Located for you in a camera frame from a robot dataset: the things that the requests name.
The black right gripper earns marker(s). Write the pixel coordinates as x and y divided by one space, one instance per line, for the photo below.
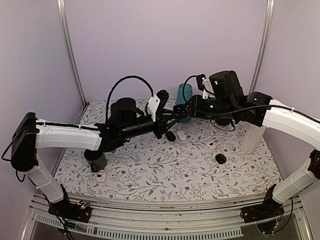
194 109

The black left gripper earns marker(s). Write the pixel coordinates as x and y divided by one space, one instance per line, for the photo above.
162 121

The black gold-trimmed earbud charging case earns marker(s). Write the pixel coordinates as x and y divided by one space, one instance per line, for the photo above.
181 110

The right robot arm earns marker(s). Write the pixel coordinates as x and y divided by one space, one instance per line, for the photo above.
223 98

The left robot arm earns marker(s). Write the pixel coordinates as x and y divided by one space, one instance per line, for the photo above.
123 121

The black oval earbud case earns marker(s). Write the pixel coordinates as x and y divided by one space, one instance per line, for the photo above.
170 136

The white oval earbud case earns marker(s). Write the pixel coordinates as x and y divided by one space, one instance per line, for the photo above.
181 135

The small black round case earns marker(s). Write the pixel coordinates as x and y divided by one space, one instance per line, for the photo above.
220 158

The white square earbud case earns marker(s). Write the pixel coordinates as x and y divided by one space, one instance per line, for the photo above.
101 177

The teal cylindrical vase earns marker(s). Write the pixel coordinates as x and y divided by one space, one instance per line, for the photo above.
184 93

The floral patterned table mat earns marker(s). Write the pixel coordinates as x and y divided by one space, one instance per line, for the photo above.
151 169

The white ribbed vase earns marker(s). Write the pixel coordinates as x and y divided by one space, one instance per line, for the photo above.
252 138

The dark grey mug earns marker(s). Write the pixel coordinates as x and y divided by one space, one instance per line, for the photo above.
96 159

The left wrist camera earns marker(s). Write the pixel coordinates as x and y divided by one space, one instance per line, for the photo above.
156 102

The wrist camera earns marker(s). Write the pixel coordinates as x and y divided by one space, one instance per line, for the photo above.
156 102
204 85

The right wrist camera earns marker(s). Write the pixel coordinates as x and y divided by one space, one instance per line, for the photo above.
204 85

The front aluminium rail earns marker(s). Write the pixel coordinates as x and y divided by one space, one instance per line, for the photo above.
217 219

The right rear aluminium frame post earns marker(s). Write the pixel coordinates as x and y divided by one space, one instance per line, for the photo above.
267 24

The aluminium frame post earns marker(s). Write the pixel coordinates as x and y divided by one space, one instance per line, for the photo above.
62 13
267 24

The left rear aluminium frame post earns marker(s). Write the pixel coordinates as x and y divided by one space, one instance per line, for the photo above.
62 13

